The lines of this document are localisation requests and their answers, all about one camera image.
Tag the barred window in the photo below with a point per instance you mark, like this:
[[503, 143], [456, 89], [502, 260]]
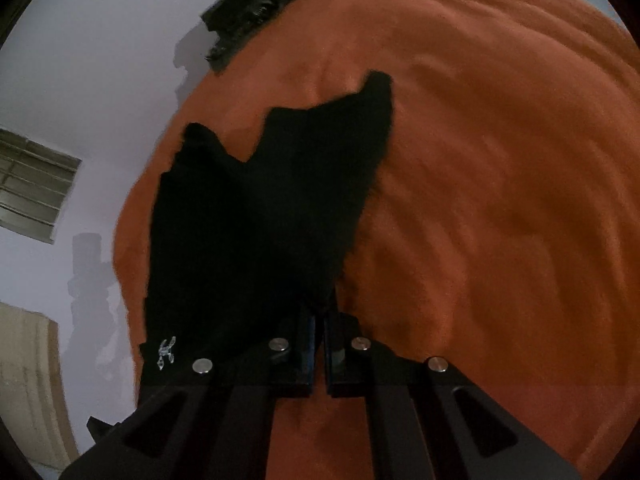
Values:
[[35, 185]]

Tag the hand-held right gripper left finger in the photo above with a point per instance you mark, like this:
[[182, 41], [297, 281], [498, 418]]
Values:
[[306, 355]]

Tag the folded dark green clothes pile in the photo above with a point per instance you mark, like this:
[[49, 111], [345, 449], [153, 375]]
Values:
[[240, 15]]

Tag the beige cardboard sheet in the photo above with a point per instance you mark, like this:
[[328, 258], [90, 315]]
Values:
[[30, 385]]

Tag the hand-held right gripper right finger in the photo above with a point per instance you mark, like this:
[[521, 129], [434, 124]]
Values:
[[331, 360]]

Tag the orange blanket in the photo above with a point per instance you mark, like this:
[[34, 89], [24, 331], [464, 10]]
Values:
[[475, 185]]

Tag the black garment with white logo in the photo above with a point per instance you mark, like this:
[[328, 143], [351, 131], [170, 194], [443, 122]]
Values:
[[250, 235]]

